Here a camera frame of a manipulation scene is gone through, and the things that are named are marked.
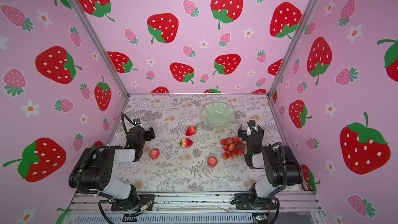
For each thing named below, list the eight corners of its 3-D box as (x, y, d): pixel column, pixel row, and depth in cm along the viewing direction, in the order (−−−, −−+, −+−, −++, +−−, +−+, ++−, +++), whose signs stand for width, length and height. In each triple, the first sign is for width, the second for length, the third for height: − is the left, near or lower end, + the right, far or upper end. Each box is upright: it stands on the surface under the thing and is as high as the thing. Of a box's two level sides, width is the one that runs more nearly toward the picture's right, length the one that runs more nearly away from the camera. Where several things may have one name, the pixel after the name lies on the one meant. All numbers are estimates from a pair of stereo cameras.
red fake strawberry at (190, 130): (186, 136, 100) (185, 133, 97) (186, 128, 104) (186, 125, 101) (196, 136, 100) (196, 133, 97) (196, 128, 104) (196, 125, 101)
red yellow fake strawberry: (185, 151, 93) (184, 148, 90) (179, 144, 96) (178, 141, 93) (193, 144, 96) (192, 141, 93) (187, 138, 99) (186, 135, 96)
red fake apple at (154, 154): (150, 159, 90) (148, 156, 86) (152, 152, 93) (149, 149, 89) (159, 159, 90) (157, 156, 86) (160, 152, 93) (158, 149, 89)
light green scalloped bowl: (218, 134, 101) (218, 129, 97) (198, 113, 112) (197, 108, 107) (238, 118, 109) (240, 113, 105) (218, 101, 120) (218, 96, 115)
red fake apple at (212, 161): (207, 163, 89) (207, 160, 85) (212, 158, 91) (212, 155, 87) (212, 168, 87) (213, 165, 83) (217, 163, 89) (218, 160, 85)
